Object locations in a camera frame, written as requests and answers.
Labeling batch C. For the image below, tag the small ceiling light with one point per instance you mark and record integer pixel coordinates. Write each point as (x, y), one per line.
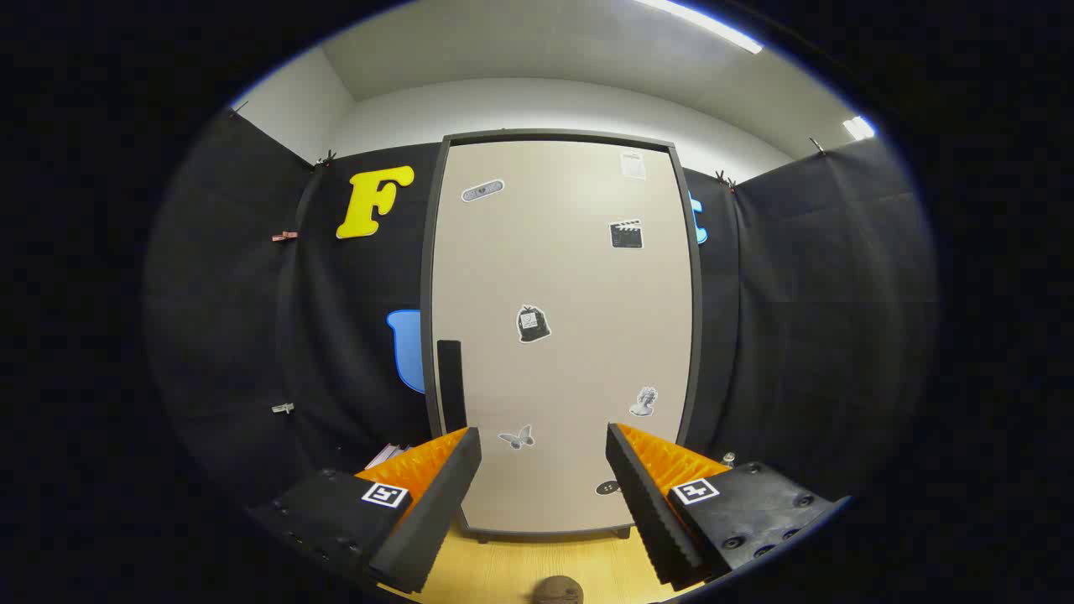
(859, 127)

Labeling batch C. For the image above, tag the grey shoe cabinet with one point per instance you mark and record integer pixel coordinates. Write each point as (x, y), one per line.
(558, 133)

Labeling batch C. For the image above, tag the white book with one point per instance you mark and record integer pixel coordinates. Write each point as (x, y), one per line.
(388, 456)

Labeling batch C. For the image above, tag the brown fuzzy shoe with bow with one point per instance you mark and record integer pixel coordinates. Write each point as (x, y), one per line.
(558, 590)

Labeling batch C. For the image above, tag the long ceiling light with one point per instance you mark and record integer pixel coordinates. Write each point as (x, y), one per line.
(705, 25)

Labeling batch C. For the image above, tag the black backdrop cloth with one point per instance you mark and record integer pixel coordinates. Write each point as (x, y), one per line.
(797, 335)

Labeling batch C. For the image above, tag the beige shoe cabinet door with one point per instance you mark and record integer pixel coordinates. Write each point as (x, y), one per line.
(570, 252)

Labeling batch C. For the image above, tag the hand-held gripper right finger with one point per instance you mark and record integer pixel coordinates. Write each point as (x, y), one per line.
(650, 512)

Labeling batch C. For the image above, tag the silver cloth clip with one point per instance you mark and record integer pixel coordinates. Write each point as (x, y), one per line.
(283, 408)

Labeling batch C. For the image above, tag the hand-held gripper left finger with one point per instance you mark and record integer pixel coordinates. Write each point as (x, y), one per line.
(436, 512)

